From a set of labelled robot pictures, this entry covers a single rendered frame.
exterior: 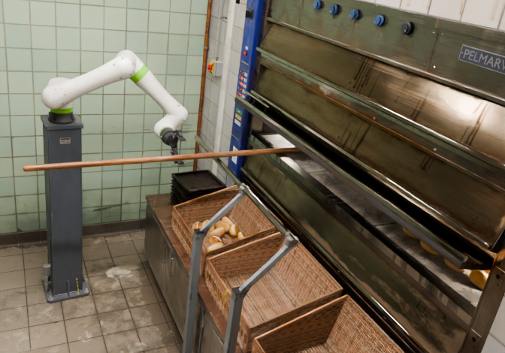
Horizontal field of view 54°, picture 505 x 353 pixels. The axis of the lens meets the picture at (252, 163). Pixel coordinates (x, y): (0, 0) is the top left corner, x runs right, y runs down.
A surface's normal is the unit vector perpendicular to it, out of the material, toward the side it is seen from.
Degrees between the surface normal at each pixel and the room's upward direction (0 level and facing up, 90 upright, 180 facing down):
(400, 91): 69
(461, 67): 90
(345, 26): 90
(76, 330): 0
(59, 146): 90
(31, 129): 90
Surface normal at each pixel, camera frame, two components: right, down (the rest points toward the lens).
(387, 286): -0.80, -0.26
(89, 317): 0.13, -0.92
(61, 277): 0.49, 0.39
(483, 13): -0.90, 0.06
